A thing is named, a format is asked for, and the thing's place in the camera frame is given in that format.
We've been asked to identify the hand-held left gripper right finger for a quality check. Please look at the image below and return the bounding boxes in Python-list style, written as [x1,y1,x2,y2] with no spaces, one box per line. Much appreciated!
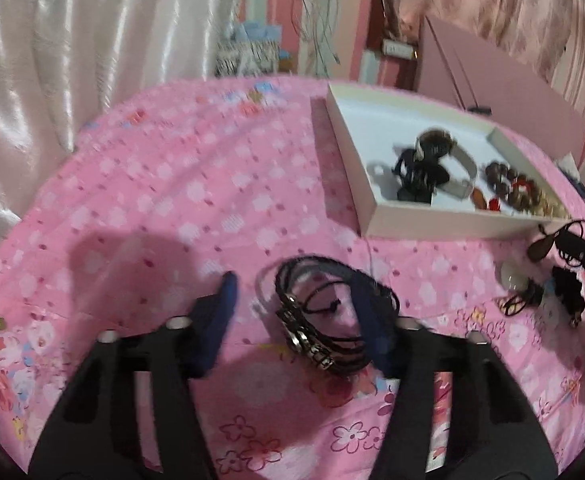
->
[357,280,558,480]

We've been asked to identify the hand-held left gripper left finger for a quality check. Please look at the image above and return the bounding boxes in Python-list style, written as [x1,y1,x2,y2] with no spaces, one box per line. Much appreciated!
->
[27,271,240,480]

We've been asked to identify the brown pendant cord necklace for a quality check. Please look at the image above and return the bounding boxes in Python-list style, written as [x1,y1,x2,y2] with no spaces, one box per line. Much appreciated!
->
[529,219,585,267]

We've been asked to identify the black braided leather bracelet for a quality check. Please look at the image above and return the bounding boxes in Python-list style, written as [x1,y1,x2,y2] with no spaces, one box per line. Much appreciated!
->
[256,256,401,376]

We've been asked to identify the red bead charm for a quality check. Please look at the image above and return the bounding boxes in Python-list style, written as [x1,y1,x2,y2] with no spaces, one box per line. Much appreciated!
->
[471,186,504,212]

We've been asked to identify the brown wooden bead bracelet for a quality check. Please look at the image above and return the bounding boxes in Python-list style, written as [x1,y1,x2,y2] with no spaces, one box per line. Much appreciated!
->
[483,160,564,219]

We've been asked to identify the black cord hair tie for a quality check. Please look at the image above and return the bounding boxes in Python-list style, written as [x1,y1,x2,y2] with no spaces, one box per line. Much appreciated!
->
[391,144,452,207]

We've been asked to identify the white strap wristwatch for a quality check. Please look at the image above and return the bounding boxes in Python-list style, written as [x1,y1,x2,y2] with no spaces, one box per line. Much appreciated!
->
[367,129,478,201]

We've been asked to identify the white shallow box tray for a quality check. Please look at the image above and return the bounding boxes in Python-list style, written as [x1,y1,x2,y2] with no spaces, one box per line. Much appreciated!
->
[327,82,572,239]

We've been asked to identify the pink floral bedsheet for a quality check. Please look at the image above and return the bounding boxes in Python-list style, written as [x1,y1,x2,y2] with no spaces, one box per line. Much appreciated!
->
[0,74,585,480]

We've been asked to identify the pink headboard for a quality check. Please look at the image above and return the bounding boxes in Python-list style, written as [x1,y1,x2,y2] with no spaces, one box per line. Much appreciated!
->
[417,14,585,163]

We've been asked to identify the patterned tote bag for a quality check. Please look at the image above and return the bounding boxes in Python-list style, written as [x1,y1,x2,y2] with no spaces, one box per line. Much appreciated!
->
[215,40,281,79]

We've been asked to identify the pink patterned curtain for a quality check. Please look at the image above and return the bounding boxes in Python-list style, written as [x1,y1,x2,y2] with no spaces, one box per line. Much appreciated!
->
[373,0,585,68]

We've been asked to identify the white power strip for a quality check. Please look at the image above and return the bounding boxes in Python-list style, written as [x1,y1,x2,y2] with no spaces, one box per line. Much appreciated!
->
[381,37,419,59]

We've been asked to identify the white satin curtain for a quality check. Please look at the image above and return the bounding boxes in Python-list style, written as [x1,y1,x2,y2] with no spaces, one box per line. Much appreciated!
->
[0,0,240,273]

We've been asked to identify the pale blue paper bag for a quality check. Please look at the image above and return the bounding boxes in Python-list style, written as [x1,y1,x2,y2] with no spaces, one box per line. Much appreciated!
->
[231,21,284,45]

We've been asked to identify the black cord ornament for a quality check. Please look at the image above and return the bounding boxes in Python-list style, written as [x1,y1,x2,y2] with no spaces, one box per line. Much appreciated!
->
[497,266,585,328]

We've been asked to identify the cream flower hair tie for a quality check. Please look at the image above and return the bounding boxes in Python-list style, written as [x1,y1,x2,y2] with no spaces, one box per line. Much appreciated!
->
[501,260,532,292]

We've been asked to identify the black cable with plug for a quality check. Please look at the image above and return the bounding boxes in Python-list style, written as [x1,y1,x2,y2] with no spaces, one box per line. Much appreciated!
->
[435,35,493,116]

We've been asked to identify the hanging charger cables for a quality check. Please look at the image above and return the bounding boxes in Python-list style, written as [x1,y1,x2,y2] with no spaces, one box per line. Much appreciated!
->
[297,0,342,80]

